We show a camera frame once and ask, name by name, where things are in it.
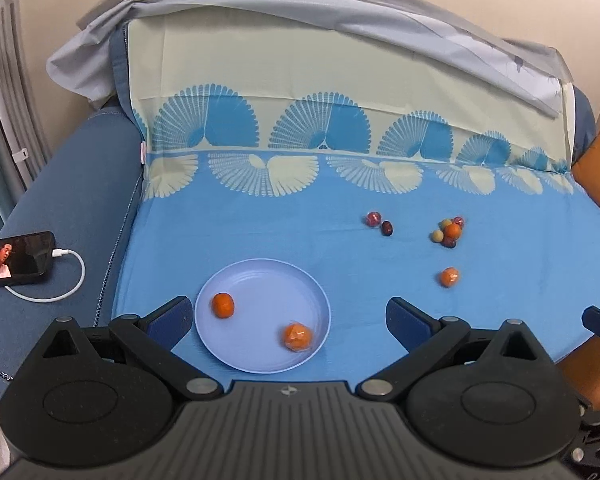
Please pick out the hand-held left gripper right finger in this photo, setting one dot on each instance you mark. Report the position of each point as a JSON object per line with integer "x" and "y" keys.
{"x": 402, "y": 317}

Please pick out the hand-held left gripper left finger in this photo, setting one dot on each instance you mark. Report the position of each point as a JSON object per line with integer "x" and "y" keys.
{"x": 172, "y": 317}

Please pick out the light blue plate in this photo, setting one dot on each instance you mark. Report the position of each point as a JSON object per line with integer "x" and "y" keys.
{"x": 260, "y": 292}

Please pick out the small orange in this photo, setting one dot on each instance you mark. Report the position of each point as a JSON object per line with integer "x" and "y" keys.
{"x": 452, "y": 231}
{"x": 223, "y": 305}
{"x": 297, "y": 337}
{"x": 450, "y": 277}

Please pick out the blue patterned blanket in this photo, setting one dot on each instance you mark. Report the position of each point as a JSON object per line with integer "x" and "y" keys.
{"x": 280, "y": 230}

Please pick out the black smartphone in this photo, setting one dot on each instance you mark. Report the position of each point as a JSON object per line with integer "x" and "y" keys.
{"x": 20, "y": 260}

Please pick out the white metal rack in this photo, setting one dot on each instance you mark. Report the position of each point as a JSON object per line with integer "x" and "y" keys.
{"x": 10, "y": 85}

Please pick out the grey bed sheet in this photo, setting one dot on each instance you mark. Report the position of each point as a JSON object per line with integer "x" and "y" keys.
{"x": 330, "y": 5}

